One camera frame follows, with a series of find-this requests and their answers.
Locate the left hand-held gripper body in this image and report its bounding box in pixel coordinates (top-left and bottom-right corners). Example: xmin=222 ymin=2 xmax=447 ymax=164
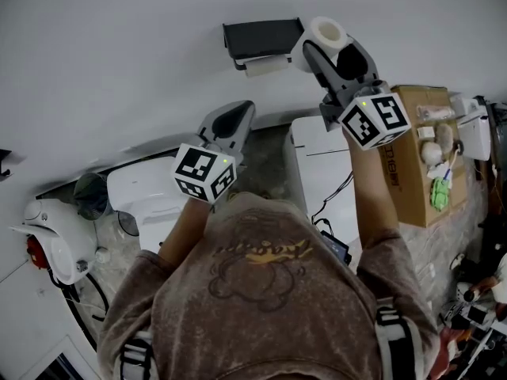
xmin=171 ymin=130 xmax=247 ymax=206

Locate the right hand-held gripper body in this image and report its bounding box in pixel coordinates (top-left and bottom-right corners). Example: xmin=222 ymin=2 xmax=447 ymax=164
xmin=318 ymin=78 xmax=411 ymax=151

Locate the thick white toilet paper roll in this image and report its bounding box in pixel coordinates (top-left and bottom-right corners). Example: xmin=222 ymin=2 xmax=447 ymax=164
xmin=292 ymin=16 xmax=354 ymax=74

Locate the black toilet paper holder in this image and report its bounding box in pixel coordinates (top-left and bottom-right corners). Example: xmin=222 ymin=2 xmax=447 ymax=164
xmin=222 ymin=17 xmax=305 ymax=73

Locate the person's left forearm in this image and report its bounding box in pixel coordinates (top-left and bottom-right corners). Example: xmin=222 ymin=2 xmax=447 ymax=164
xmin=158 ymin=197 xmax=213 ymax=269

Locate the person's right forearm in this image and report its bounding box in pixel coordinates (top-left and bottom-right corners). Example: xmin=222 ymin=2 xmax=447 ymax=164
xmin=345 ymin=130 xmax=402 ymax=249

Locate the pink wrapped item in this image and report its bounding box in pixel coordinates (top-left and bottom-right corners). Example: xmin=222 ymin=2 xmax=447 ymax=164
xmin=415 ymin=104 xmax=456 ymax=120

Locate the white fluffy ball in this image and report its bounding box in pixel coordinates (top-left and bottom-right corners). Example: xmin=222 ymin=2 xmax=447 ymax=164
xmin=420 ymin=141 xmax=444 ymax=166

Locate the white cabinet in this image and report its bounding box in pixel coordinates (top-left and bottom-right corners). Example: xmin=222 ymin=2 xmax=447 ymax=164
xmin=290 ymin=116 xmax=362 ymax=253

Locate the brown cardboard box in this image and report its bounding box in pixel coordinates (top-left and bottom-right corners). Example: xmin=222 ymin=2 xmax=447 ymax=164
xmin=377 ymin=85 xmax=471 ymax=229

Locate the blue white toothbrush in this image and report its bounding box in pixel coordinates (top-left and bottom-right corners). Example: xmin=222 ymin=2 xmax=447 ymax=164
xmin=440 ymin=142 xmax=464 ymax=184

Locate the green toy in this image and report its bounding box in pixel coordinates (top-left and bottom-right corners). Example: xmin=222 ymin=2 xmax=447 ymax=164
xmin=430 ymin=176 xmax=453 ymax=212

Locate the mesh waste bin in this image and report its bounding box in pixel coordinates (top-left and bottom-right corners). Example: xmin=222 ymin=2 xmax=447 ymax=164
xmin=74 ymin=172 xmax=115 ymax=222

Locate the black electronic box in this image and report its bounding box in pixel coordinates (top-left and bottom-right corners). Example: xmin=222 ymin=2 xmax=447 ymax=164
xmin=318 ymin=229 xmax=354 ymax=268

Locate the person's brown printed shirt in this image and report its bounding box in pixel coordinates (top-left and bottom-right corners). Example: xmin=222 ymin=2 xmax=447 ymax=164
xmin=97 ymin=191 xmax=441 ymax=380

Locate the white rounded appliance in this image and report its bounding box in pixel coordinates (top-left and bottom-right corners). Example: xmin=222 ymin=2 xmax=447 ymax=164
xmin=8 ymin=198 xmax=99 ymax=287

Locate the black cable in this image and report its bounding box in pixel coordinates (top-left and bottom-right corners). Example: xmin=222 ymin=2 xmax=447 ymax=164
xmin=310 ymin=169 xmax=354 ymax=226

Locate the white wall device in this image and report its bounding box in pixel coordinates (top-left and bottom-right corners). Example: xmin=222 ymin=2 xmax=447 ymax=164
xmin=449 ymin=94 xmax=494 ymax=162

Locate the thick black hose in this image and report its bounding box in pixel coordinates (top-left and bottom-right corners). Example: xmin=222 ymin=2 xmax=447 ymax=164
xmin=50 ymin=269 xmax=111 ymax=352

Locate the black wall hook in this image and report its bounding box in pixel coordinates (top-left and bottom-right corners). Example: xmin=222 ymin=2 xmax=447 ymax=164
xmin=0 ymin=148 xmax=25 ymax=182

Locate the black white harness strap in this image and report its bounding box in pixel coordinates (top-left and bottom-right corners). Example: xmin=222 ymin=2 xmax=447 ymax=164
xmin=374 ymin=297 xmax=425 ymax=380
xmin=118 ymin=330 xmax=155 ymax=380

